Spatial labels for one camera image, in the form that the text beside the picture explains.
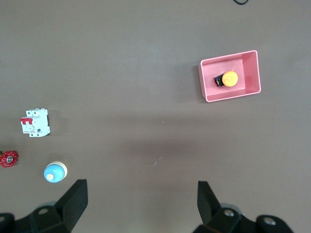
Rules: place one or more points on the pink plastic bin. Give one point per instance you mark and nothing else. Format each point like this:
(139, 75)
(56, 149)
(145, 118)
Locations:
(251, 72)

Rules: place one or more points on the yellow push button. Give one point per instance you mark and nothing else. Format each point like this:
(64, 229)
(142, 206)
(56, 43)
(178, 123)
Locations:
(229, 78)

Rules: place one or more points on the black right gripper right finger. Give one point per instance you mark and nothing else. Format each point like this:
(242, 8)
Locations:
(206, 204)

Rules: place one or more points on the blue dome bell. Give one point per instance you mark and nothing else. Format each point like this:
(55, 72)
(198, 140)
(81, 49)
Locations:
(54, 171)

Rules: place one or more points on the white circuit breaker red switches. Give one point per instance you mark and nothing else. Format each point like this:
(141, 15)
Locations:
(36, 121)

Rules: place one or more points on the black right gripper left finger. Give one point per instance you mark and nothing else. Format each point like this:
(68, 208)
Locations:
(73, 201)

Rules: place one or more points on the brass valve red handwheel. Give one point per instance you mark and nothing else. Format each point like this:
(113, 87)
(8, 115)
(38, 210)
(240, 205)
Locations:
(8, 159)

